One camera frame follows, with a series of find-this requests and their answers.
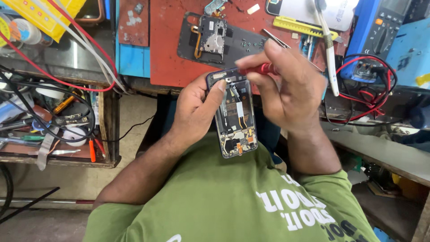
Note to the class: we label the blue digital multimeter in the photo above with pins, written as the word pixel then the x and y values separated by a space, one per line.
pixel 369 27

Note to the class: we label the green printed t-shirt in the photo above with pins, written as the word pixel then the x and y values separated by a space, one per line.
pixel 218 201

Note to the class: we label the black phone inner shield frame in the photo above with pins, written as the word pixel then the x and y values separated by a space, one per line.
pixel 213 37

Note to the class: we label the white cleaning brush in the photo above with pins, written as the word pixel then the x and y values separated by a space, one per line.
pixel 331 57

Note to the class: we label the red work mat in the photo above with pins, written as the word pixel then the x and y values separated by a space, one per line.
pixel 168 50

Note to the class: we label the teal camera lens cover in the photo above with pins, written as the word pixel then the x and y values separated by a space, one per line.
pixel 215 5

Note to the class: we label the red precision screwdriver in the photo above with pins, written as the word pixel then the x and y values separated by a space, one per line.
pixel 260 69

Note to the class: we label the steel tray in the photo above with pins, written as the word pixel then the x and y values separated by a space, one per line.
pixel 67 57

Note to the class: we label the yellow utility knife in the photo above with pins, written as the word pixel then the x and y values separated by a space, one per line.
pixel 295 26

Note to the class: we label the blue pry tools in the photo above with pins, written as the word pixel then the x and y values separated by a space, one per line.
pixel 306 45

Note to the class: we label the wooden shelf with clutter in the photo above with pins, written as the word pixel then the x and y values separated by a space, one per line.
pixel 386 154

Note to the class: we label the wooden drawer full of tools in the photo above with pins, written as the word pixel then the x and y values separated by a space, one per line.
pixel 50 117

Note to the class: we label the metal tweezers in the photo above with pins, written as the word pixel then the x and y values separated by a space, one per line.
pixel 276 38

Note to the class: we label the person's right hand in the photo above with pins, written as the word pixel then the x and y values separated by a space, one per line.
pixel 302 94

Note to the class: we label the smartphone without back cover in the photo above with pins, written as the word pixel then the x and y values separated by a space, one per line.
pixel 235 127

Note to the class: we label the group of small black screws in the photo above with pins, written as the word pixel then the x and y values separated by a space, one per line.
pixel 251 43

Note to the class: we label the yellow plastic packet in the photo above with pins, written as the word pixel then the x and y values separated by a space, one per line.
pixel 50 13

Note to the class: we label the brown patched mat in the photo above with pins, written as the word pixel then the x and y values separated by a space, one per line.
pixel 132 33

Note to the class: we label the person's left hand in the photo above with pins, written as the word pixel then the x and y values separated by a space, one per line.
pixel 191 111

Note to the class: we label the small white plastic piece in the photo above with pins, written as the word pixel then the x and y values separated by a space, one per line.
pixel 253 9

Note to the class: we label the dark grey phone back cover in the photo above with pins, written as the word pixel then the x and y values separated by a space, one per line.
pixel 235 55

